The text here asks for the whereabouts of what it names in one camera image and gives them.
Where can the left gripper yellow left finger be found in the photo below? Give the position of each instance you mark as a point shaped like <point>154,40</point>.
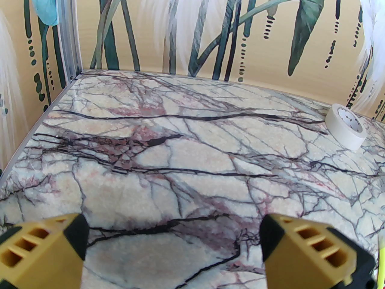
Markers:
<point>45,257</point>

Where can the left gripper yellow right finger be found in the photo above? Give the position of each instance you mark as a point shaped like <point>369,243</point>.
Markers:
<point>300,260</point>

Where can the white masking tape roll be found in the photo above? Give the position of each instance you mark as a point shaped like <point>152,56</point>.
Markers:
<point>337,125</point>

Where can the aluminium table side rail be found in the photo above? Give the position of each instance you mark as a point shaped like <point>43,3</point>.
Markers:
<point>30,132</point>

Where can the aluminium frame post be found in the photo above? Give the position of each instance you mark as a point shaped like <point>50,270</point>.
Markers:
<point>69,32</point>

